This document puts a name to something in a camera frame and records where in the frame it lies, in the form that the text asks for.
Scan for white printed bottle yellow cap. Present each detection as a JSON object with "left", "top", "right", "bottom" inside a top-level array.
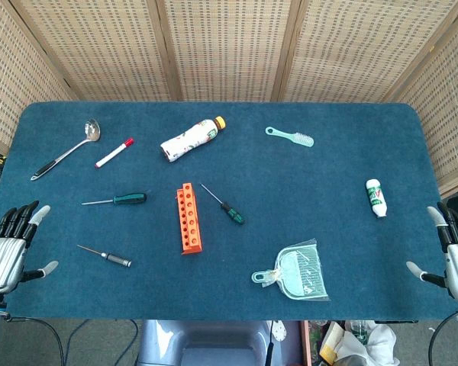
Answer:
[{"left": 160, "top": 116, "right": 227, "bottom": 163}]

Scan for white plastic bag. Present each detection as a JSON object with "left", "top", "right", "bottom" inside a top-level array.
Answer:
[{"left": 334, "top": 321, "right": 401, "bottom": 366}]

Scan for small white green bottle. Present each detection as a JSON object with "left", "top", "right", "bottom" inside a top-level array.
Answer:
[{"left": 365, "top": 178, "right": 389, "bottom": 220}]

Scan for white marker with red cap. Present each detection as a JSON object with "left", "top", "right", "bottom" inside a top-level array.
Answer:
[{"left": 95, "top": 137, "right": 135, "bottom": 169}]

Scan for blue floor cable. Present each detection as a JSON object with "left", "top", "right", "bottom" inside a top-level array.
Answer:
[{"left": 65, "top": 319, "right": 91, "bottom": 366}]

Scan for black cable on robot base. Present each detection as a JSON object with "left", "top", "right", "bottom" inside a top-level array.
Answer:
[{"left": 266, "top": 320, "right": 275, "bottom": 366}]

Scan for woven wicker folding screen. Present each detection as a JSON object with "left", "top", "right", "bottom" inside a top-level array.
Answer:
[{"left": 0, "top": 0, "right": 458, "bottom": 199}]

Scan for large green-handled screwdriver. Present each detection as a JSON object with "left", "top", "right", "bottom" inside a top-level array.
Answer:
[{"left": 81, "top": 192, "right": 148, "bottom": 207}]

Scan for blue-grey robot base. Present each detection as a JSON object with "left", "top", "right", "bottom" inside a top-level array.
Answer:
[{"left": 137, "top": 319, "right": 276, "bottom": 366}]

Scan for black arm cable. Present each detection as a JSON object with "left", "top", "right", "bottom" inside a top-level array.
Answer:
[
  {"left": 428, "top": 306, "right": 458, "bottom": 366},
  {"left": 0, "top": 313, "right": 66, "bottom": 366}
]

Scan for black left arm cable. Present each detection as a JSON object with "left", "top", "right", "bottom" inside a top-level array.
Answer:
[{"left": 0, "top": 313, "right": 66, "bottom": 366}]

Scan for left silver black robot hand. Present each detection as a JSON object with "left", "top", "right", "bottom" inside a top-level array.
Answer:
[{"left": 0, "top": 201, "right": 60, "bottom": 294}]

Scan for white perforated plate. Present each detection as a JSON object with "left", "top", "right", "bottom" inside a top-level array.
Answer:
[{"left": 271, "top": 320, "right": 289, "bottom": 342}]

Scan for red-brown box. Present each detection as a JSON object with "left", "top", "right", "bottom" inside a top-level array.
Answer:
[{"left": 300, "top": 320, "right": 314, "bottom": 366}]

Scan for black metal-handled precision screwdriver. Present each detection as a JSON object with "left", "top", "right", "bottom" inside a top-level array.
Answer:
[{"left": 76, "top": 244, "right": 133, "bottom": 268}]

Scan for mint dustpan in plastic bag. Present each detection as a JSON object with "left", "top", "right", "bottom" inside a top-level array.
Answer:
[{"left": 251, "top": 238, "right": 332, "bottom": 303}]

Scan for mint green plastic brush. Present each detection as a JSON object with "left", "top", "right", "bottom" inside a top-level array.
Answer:
[{"left": 265, "top": 126, "right": 315, "bottom": 149}]

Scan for orange tool rack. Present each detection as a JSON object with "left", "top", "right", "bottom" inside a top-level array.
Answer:
[{"left": 176, "top": 182, "right": 205, "bottom": 256}]

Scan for green black striped-handle screwdriver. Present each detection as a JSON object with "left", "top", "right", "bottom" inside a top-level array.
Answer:
[{"left": 200, "top": 184, "right": 247, "bottom": 226}]

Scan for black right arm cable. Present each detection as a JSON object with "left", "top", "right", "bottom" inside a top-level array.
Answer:
[{"left": 428, "top": 306, "right": 458, "bottom": 366}]

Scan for steel ladle with black handle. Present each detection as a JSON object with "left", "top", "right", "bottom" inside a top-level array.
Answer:
[{"left": 30, "top": 118, "right": 102, "bottom": 182}]

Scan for blue felt table cover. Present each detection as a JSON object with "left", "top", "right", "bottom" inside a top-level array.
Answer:
[{"left": 0, "top": 101, "right": 458, "bottom": 322}]

